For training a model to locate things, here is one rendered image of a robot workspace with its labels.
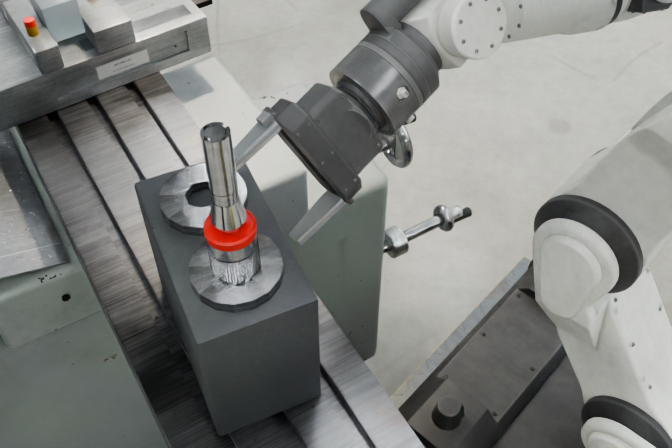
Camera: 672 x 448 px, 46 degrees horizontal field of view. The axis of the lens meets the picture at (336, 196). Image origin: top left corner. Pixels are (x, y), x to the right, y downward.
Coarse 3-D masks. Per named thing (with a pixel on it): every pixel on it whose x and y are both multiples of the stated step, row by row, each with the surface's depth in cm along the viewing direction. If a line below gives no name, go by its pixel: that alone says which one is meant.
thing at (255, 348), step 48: (144, 192) 83; (192, 192) 82; (240, 192) 81; (192, 240) 78; (192, 288) 74; (240, 288) 73; (288, 288) 74; (192, 336) 71; (240, 336) 72; (288, 336) 76; (240, 384) 78; (288, 384) 82
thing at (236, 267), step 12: (216, 252) 70; (228, 252) 69; (240, 252) 70; (252, 252) 71; (216, 264) 71; (228, 264) 71; (240, 264) 71; (252, 264) 72; (216, 276) 73; (228, 276) 72; (240, 276) 72; (252, 276) 73
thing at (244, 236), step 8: (208, 216) 71; (248, 216) 71; (208, 224) 70; (248, 224) 70; (208, 232) 70; (216, 232) 70; (240, 232) 70; (248, 232) 70; (208, 240) 69; (216, 240) 69; (224, 240) 69; (232, 240) 69; (240, 240) 69; (248, 240) 70; (216, 248) 69; (224, 248) 69; (232, 248) 69; (240, 248) 69
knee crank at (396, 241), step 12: (444, 216) 158; (456, 216) 160; (468, 216) 163; (396, 228) 155; (408, 228) 157; (420, 228) 157; (432, 228) 158; (444, 228) 159; (384, 240) 155; (396, 240) 153; (408, 240) 156; (384, 252) 155; (396, 252) 154
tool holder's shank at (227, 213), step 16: (208, 128) 62; (224, 128) 62; (208, 144) 61; (224, 144) 62; (208, 160) 63; (224, 160) 63; (208, 176) 65; (224, 176) 64; (224, 192) 65; (224, 208) 67; (240, 208) 68; (224, 224) 68; (240, 224) 69
